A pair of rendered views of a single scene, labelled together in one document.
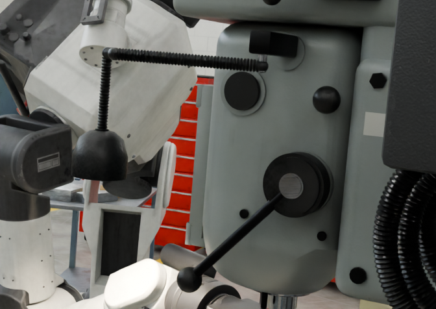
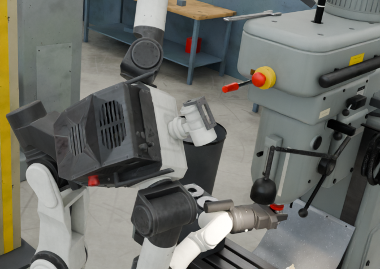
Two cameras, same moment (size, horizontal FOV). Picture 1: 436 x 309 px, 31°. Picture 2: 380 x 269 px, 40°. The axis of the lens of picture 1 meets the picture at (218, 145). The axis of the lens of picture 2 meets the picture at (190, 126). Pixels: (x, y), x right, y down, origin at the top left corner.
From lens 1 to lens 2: 1.84 m
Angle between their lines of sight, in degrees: 75
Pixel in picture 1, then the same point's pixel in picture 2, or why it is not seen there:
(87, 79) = (176, 151)
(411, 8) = not seen: outside the picture
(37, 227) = not seen: hidden behind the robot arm
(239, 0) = (329, 115)
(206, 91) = (279, 142)
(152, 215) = (86, 192)
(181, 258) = (221, 206)
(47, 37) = (154, 139)
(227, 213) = (305, 184)
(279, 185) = (329, 168)
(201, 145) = (274, 163)
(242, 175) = (310, 169)
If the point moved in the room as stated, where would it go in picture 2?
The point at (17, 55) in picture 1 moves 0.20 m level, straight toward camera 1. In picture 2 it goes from (153, 158) to (232, 167)
